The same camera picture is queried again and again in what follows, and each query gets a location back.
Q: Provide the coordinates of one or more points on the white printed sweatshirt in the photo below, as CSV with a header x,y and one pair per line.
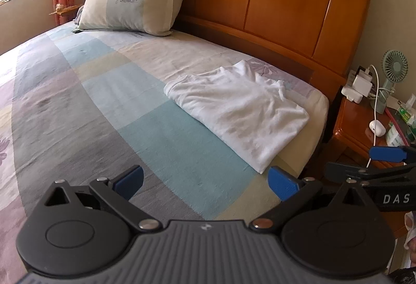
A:
x,y
240,108

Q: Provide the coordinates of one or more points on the wooden bedside shelf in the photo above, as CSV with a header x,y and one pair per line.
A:
x,y
65,9

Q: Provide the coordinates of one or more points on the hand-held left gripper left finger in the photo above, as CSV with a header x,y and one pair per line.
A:
x,y
128,181

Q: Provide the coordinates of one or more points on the wooden nightstand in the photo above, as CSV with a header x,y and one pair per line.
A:
x,y
354,128

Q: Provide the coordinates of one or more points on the green handheld fan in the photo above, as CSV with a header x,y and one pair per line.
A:
x,y
393,69

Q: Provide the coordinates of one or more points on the white charger block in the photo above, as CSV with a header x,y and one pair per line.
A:
x,y
360,86

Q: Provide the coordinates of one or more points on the grey crumpled cloth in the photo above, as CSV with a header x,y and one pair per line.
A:
x,y
79,16

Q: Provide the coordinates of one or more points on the patchwork floral bed sheet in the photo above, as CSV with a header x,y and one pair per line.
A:
x,y
113,102

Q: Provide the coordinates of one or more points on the person's right hand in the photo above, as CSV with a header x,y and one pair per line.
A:
x,y
411,222

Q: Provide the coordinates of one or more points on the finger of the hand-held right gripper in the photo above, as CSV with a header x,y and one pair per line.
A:
x,y
344,170
386,154

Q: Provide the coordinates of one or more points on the green tissue packet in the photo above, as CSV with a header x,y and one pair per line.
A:
x,y
408,112

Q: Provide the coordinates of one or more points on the white mouse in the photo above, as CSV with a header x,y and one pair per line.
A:
x,y
377,128

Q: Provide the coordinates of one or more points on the wooden bed headboard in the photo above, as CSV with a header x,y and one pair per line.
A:
x,y
276,4

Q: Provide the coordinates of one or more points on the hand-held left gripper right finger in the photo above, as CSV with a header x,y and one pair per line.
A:
x,y
282,185

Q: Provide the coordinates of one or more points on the green and white bottle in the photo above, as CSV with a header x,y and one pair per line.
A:
x,y
395,136

